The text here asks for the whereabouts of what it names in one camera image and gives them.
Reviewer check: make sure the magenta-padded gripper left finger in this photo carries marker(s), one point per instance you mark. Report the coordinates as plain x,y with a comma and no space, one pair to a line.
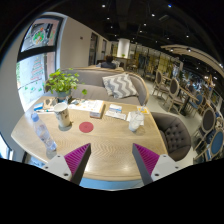
60,165

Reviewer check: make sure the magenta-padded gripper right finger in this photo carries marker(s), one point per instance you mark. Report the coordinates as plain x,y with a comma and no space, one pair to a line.
163,165

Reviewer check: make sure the clear blue-capped water bottle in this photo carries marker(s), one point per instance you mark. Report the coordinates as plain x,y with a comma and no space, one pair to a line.
42,131

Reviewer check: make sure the grey tufted armchair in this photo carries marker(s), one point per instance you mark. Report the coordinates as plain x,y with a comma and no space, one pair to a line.
173,133

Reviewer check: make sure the flat round red coaster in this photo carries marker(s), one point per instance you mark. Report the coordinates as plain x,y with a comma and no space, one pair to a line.
86,127

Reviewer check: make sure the white printed paper cup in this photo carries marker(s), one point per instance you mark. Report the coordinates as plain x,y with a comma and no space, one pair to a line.
62,116

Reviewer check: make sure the clear plastic cup with straw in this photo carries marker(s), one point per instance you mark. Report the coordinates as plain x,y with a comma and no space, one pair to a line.
134,124

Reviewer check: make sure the small yellow card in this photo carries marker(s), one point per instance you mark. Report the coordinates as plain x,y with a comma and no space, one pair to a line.
142,110

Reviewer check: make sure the small blue and white box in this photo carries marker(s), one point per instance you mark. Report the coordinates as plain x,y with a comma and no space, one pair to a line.
38,107

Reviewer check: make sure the white paper sheets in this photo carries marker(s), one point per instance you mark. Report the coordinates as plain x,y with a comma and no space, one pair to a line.
115,115

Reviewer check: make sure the small white and blue pack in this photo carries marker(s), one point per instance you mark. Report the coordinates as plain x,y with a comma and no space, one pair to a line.
115,108

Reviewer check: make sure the group of dining chairs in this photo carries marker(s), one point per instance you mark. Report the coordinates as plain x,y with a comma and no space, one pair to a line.
175,90

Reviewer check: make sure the green potted plant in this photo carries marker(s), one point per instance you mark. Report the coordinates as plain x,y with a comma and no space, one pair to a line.
61,81

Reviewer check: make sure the grey curved sofa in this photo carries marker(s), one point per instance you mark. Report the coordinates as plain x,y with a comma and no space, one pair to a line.
93,78

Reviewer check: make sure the window with painted decals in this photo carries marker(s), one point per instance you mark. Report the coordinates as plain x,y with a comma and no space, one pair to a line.
33,73

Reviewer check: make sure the person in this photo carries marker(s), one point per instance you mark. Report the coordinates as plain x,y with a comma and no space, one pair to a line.
108,62

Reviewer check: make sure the white round pillar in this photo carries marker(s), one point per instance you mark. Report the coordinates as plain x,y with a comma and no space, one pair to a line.
123,48

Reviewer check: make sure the group of ceiling lights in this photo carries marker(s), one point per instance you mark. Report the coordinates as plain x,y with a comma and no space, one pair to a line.
151,15

